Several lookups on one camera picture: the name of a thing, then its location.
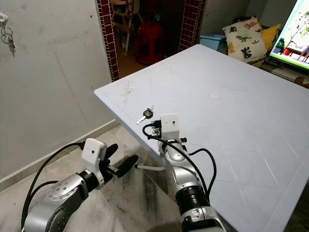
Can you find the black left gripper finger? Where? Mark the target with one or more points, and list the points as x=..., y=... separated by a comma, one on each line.
x=112, y=150
x=128, y=165

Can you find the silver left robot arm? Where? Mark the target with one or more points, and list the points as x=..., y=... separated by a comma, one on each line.
x=58, y=203

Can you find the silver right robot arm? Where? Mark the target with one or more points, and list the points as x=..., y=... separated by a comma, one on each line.
x=193, y=188

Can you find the round white table cap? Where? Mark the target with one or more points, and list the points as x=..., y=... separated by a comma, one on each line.
x=215, y=96

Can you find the white plastic table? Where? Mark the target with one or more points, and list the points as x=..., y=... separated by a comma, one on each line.
x=241, y=125

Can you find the red plastic stool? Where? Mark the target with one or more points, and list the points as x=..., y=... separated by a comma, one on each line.
x=147, y=41

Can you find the maroon tiled pillar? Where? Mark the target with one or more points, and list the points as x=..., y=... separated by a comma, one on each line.
x=192, y=24
x=107, y=38

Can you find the blue plastic bin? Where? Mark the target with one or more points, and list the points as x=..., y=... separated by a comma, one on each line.
x=212, y=42

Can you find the wooden chair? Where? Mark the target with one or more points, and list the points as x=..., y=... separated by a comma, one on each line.
x=120, y=24

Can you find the dinosaur print pillow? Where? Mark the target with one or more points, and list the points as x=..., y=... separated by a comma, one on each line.
x=244, y=38

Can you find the yellow pillow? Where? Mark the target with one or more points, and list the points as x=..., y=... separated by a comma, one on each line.
x=270, y=36

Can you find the flat screen television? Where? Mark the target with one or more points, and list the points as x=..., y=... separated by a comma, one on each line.
x=292, y=38

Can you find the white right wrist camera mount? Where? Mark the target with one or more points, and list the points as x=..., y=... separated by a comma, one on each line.
x=170, y=126

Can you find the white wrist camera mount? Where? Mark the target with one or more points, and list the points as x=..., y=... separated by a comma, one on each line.
x=170, y=126
x=94, y=153

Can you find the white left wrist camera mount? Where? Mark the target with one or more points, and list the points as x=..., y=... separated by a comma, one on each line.
x=94, y=153

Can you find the white square wall hook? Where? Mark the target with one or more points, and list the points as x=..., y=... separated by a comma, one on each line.
x=3, y=18

